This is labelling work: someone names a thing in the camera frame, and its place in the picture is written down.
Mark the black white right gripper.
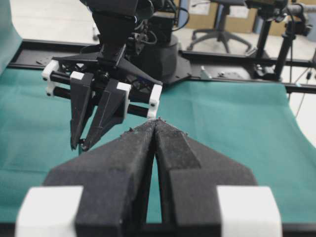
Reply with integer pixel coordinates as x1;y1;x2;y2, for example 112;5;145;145
41;45;162;151

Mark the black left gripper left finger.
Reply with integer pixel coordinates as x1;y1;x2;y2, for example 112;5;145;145
15;120;156;237

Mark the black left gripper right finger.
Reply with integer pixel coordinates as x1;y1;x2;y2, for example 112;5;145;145
155;120;282;237

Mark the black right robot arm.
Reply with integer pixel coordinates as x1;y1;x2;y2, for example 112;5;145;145
42;0;163;151

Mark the green table mat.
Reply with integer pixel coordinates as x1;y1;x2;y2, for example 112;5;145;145
0;0;316;223

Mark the black office chair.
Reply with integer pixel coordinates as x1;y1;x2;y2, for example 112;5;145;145
187;0;252;53

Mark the metal angle bracket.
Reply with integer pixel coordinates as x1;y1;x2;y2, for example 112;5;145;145
200;66;212;80

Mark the black aluminium frame rail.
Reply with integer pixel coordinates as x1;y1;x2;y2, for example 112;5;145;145
8;40;316;98

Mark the black camera stand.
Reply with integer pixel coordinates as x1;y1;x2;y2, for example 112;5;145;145
245;0;316;81

